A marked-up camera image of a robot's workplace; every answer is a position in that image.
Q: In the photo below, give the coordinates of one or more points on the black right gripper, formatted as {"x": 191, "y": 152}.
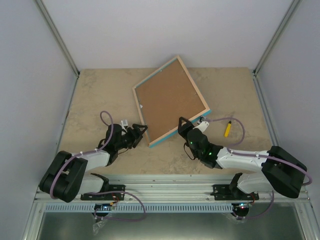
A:
{"x": 183, "y": 130}

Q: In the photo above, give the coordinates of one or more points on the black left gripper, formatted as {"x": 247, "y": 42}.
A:
{"x": 135, "y": 141}

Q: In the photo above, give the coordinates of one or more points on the teal picture frame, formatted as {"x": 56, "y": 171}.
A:
{"x": 164, "y": 96}

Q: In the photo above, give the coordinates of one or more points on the yellow screwdriver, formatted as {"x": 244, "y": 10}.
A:
{"x": 228, "y": 128}

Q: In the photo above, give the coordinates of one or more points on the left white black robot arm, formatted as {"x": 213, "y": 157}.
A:
{"x": 67, "y": 176}

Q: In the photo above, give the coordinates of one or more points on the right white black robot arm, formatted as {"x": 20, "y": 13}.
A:
{"x": 260, "y": 171}

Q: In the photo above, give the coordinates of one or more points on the left controller board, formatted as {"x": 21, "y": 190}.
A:
{"x": 105, "y": 206}

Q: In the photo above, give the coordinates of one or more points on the controller board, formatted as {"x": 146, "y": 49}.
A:
{"x": 243, "y": 205}
{"x": 105, "y": 206}

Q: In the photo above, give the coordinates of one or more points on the right controller board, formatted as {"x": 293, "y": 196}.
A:
{"x": 243, "y": 205}

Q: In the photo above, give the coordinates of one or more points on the clear plastic bag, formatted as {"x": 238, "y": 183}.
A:
{"x": 97, "y": 226}

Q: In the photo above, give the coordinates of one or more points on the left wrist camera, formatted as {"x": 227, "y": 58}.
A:
{"x": 124, "y": 123}

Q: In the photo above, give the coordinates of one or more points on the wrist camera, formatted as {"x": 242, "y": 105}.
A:
{"x": 124, "y": 123}
{"x": 202, "y": 124}

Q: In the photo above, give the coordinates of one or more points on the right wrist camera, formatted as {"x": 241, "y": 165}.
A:
{"x": 202, "y": 124}

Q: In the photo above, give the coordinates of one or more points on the aluminium rail base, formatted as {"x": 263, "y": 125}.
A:
{"x": 163, "y": 188}

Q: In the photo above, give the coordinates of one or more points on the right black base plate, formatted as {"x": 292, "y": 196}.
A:
{"x": 222, "y": 192}

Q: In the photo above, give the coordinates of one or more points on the grey slotted cable duct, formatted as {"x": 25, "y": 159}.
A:
{"x": 148, "y": 208}

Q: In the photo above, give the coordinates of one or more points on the left aluminium corner post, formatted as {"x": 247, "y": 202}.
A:
{"x": 56, "y": 35}

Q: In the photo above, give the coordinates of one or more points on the aluminium corner post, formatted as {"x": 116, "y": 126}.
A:
{"x": 277, "y": 34}
{"x": 56, "y": 35}

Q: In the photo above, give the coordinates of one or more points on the right aluminium corner post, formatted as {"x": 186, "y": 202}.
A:
{"x": 277, "y": 34}

